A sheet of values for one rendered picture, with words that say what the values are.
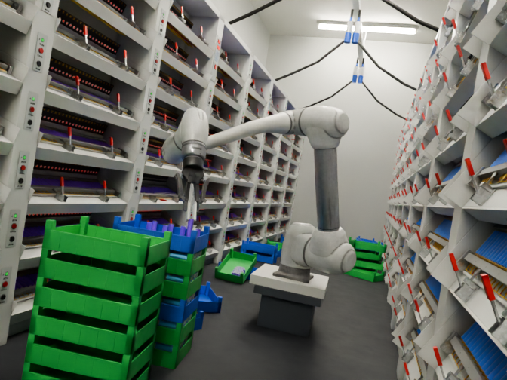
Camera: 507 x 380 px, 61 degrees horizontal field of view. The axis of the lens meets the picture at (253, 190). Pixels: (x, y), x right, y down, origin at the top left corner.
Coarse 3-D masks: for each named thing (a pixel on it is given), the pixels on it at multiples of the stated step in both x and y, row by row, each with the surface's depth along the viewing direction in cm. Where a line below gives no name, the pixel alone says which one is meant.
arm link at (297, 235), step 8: (296, 224) 210; (304, 224) 208; (288, 232) 210; (296, 232) 206; (304, 232) 205; (288, 240) 208; (296, 240) 205; (304, 240) 203; (288, 248) 207; (296, 248) 204; (288, 256) 207; (296, 256) 204; (288, 264) 207; (296, 264) 206; (304, 264) 203
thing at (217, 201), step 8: (200, 184) 322; (208, 184) 338; (200, 192) 311; (208, 192) 329; (216, 192) 339; (208, 200) 312; (216, 200) 321; (224, 200) 337; (200, 208) 291; (208, 208) 306; (216, 208) 320
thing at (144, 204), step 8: (160, 184) 264; (168, 184) 274; (176, 192) 272; (184, 192) 270; (144, 200) 222; (168, 200) 249; (144, 208) 220; (152, 208) 228; (160, 208) 236; (168, 208) 246; (176, 208) 255
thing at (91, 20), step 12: (60, 0) 169; (72, 12) 177; (84, 12) 183; (96, 24) 191; (108, 36) 200; (168, 36) 252; (60, 60) 174; (72, 60) 181; (96, 72) 196; (168, 72) 258; (180, 72) 273; (168, 108) 265; (96, 120) 201
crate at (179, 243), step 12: (120, 216) 150; (120, 228) 148; (132, 228) 148; (144, 228) 168; (156, 228) 167; (204, 228) 163; (180, 240) 145; (192, 240) 145; (204, 240) 159; (192, 252) 145
